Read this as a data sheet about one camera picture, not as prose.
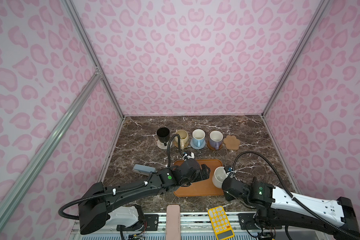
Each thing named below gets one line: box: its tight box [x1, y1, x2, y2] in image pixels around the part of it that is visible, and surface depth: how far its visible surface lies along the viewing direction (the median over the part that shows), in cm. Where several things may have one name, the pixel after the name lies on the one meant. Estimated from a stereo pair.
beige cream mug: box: [174, 129, 189, 150], surface depth 99 cm
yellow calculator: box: [207, 206, 235, 240], surface depth 73 cm
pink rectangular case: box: [166, 204, 181, 240], surface depth 72 cm
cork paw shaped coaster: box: [223, 135, 240, 151], surface depth 106 cm
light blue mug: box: [192, 128, 206, 148], surface depth 98 cm
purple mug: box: [209, 130, 224, 150], surface depth 100 cm
